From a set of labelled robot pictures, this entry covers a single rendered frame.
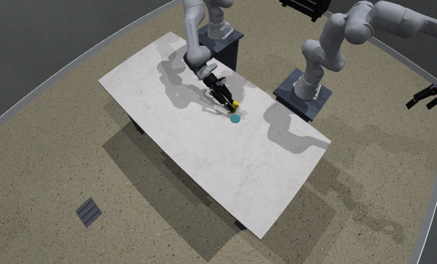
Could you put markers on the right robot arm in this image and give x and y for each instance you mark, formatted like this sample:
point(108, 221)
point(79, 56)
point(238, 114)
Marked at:
point(197, 56)

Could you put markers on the teal circle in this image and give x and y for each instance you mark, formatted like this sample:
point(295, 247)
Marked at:
point(235, 118)

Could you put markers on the yellow tall cylinder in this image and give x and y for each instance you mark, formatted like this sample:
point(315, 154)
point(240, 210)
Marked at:
point(235, 105)

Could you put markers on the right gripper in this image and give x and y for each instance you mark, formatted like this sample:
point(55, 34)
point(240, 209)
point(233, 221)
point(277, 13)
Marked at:
point(218, 92)

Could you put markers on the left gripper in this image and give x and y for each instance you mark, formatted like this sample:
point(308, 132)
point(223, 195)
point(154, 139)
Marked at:
point(429, 91)

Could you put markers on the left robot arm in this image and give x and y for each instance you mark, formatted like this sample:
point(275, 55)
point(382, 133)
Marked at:
point(357, 25)

